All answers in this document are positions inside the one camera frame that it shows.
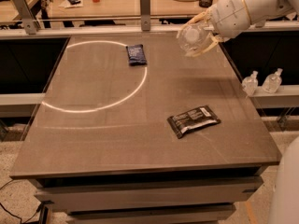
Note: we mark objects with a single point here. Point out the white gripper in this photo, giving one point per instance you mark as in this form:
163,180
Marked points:
230,15

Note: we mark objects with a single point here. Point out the clear plastic water bottle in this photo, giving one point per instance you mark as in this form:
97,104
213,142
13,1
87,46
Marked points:
192,38

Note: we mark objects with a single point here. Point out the small clear sanitizer bottle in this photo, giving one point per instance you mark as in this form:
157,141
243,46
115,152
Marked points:
249,84

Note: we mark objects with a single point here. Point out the black mesh pen cup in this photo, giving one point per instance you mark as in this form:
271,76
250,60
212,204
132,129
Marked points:
205,3

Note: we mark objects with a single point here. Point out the blue snack packet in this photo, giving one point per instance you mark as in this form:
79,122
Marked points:
136,55

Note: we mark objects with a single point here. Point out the black snack packet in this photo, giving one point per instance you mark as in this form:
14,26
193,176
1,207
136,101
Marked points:
189,121

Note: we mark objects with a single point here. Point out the grey table base drawers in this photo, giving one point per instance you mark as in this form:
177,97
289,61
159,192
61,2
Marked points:
157,197

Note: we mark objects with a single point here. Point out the right grey metal bracket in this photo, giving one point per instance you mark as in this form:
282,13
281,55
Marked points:
260,24

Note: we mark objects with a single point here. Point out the grey metal bracket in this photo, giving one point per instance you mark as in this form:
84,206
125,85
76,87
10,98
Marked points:
260,24
29,22
145,15

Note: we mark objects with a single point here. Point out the middle grey metal bracket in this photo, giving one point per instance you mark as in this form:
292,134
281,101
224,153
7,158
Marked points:
145,15

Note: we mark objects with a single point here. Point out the left grey metal bracket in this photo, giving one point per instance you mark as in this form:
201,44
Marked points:
29,22

